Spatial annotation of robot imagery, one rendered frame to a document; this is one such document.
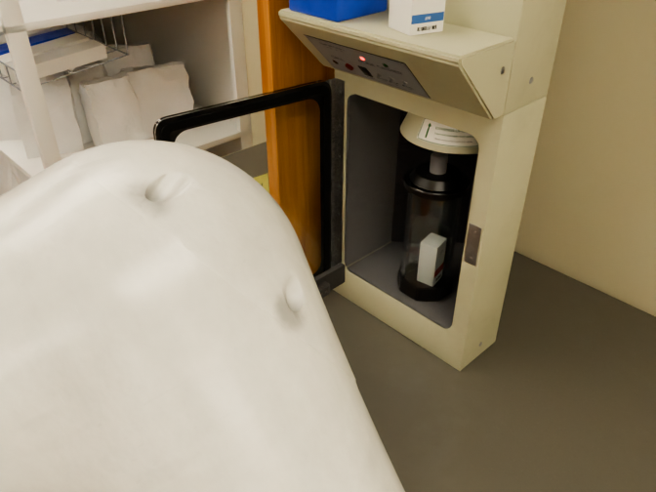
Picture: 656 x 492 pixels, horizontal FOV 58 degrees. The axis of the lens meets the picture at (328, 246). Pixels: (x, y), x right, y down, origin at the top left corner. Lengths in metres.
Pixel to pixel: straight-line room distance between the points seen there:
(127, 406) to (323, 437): 0.06
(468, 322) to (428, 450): 0.21
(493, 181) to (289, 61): 0.39
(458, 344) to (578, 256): 0.43
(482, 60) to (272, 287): 0.58
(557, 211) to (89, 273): 1.24
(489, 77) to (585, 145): 0.55
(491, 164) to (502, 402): 0.41
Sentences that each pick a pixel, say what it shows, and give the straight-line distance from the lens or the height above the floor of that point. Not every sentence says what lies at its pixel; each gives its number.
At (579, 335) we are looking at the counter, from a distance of 1.23.
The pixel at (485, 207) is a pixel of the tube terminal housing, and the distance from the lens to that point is 0.89.
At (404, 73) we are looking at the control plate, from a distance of 0.82.
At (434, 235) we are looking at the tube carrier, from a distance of 1.02.
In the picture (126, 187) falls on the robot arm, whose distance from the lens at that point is 0.20.
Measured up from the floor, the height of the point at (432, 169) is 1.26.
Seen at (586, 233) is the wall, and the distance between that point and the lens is 1.36.
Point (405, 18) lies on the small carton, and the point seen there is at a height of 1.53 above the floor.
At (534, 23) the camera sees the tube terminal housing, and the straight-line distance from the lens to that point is 0.83.
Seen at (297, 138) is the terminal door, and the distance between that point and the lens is 1.00.
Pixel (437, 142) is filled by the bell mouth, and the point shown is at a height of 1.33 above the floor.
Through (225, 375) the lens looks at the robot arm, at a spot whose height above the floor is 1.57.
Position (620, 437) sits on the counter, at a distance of 1.08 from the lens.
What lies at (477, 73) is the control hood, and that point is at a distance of 0.75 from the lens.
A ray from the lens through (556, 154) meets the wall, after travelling 1.32.
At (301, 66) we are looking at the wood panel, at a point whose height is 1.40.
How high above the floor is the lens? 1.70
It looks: 34 degrees down
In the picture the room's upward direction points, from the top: straight up
